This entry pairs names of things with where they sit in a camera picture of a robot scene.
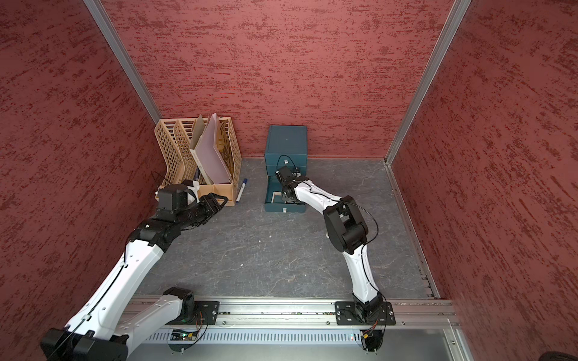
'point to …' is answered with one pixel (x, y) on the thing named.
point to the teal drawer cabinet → (286, 146)
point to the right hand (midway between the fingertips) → (295, 197)
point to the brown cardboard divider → (198, 129)
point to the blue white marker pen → (241, 189)
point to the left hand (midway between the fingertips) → (223, 207)
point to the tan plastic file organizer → (174, 138)
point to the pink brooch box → (275, 193)
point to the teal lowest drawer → (274, 201)
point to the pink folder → (208, 158)
